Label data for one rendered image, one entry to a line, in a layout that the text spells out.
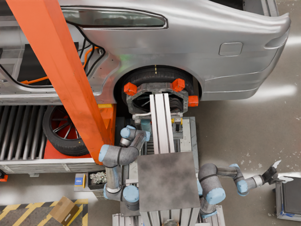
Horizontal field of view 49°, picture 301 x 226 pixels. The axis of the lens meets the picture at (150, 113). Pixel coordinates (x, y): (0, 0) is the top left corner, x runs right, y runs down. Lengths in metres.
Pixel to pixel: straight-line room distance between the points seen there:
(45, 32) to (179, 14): 1.02
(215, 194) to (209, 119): 1.96
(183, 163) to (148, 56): 1.27
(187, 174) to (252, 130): 2.52
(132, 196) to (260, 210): 1.57
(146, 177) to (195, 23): 1.28
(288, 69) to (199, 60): 2.05
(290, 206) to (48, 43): 2.50
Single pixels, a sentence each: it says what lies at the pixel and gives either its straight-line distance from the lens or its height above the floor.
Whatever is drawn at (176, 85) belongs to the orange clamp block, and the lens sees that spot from 2.72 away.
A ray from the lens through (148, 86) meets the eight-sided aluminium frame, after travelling 2.77.
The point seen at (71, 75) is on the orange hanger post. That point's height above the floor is 1.92.
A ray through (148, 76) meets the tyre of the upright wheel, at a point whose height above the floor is 1.17.
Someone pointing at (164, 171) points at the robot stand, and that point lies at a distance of 1.44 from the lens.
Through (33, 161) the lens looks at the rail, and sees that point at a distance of 3.49.
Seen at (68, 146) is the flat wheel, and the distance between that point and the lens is 3.30.
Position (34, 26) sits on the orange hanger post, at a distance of 1.66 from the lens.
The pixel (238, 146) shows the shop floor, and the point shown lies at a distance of 3.77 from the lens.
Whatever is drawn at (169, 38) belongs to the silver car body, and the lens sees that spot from 2.41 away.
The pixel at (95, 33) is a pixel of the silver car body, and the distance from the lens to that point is 2.42.
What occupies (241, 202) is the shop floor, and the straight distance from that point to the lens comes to 3.57.
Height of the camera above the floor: 3.38
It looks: 60 degrees down
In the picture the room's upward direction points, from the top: 6 degrees counter-clockwise
